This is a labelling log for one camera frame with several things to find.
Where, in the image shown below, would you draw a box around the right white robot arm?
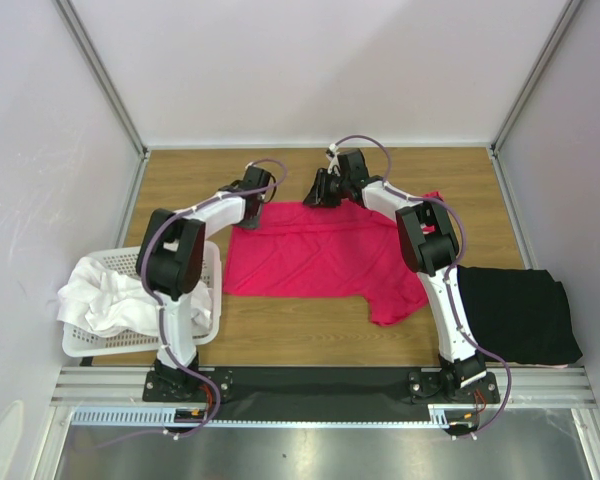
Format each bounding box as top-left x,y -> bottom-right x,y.
304,144 -> 487,402

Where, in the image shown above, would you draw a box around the white crumpled t shirt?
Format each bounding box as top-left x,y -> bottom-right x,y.
56,255 -> 216,338

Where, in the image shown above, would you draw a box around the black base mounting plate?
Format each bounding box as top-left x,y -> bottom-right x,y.
142,365 -> 501,424

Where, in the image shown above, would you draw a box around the white laundry basket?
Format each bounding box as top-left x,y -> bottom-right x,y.
61,242 -> 222,357

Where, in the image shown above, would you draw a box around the aluminium frame rail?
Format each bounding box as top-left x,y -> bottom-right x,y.
51,367 -> 595,431

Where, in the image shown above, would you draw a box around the black folded t shirt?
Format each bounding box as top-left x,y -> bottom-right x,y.
457,266 -> 583,367

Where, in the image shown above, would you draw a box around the pink t shirt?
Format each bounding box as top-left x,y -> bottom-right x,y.
223,201 -> 428,326

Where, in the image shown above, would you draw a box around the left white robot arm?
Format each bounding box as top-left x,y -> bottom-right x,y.
136,162 -> 279,402

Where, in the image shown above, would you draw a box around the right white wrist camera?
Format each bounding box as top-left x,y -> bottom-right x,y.
325,143 -> 341,175

